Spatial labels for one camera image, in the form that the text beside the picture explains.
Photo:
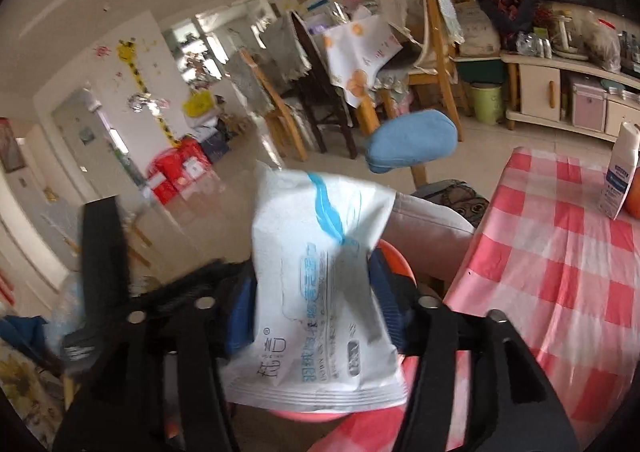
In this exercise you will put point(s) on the green trash bin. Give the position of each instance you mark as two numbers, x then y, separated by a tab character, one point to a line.
487	102

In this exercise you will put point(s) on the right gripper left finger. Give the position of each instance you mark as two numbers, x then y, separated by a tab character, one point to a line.
201	320

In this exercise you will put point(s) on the blue cushioned stool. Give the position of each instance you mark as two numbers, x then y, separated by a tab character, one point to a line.
410	140

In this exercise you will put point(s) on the pink storage box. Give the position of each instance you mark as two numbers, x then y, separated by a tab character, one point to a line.
588	103

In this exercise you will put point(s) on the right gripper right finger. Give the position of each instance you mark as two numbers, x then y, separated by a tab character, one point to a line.
511	404

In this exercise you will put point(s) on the white blue wet-wipe pack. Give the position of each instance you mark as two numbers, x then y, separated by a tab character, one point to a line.
294	209

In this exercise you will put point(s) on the red gift boxes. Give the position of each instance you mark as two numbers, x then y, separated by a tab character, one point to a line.
174	170

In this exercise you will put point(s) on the white TV cabinet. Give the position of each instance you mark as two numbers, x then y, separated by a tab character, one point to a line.
539	94

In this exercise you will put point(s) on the red white checkered tablecloth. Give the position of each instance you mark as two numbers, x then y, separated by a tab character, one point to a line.
566	276

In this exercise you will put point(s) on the orange persimmon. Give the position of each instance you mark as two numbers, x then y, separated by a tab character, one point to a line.
632	201

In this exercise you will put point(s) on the dark wooden chair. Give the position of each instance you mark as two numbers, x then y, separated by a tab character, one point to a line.
322	104

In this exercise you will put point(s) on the white blue milk carton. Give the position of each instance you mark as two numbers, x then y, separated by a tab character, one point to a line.
621	169

